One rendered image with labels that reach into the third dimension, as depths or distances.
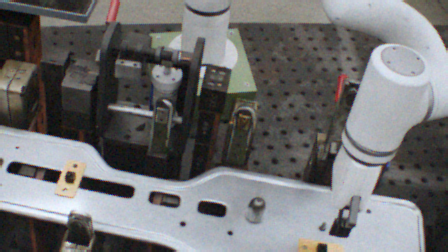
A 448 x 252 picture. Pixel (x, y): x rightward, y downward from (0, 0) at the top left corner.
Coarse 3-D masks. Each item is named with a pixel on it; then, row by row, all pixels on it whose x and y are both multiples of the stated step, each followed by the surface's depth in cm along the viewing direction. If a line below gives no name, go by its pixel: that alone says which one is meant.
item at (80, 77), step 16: (80, 64) 128; (96, 64) 128; (64, 80) 123; (80, 80) 124; (96, 80) 125; (64, 96) 124; (80, 96) 124; (96, 96) 129; (64, 112) 127; (80, 112) 127; (80, 128) 130; (96, 144) 140
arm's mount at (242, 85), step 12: (156, 36) 181; (168, 36) 181; (228, 36) 183; (156, 48) 177; (240, 48) 180; (240, 60) 177; (240, 72) 174; (240, 84) 171; (252, 84) 171; (228, 96) 169; (240, 96) 170; (252, 96) 171; (228, 108) 173; (192, 120) 173
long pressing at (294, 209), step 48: (0, 144) 120; (48, 144) 122; (0, 192) 112; (48, 192) 114; (96, 192) 115; (144, 192) 117; (192, 192) 119; (240, 192) 120; (288, 192) 122; (144, 240) 111; (192, 240) 111; (240, 240) 113; (288, 240) 114; (336, 240) 115; (384, 240) 117
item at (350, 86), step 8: (344, 80) 114; (352, 80) 114; (344, 88) 113; (352, 88) 113; (344, 96) 114; (352, 96) 111; (344, 104) 116; (352, 104) 112; (336, 112) 116; (344, 112) 117; (336, 120) 117; (344, 120) 118; (336, 128) 119; (328, 136) 120; (336, 136) 120; (328, 144) 120
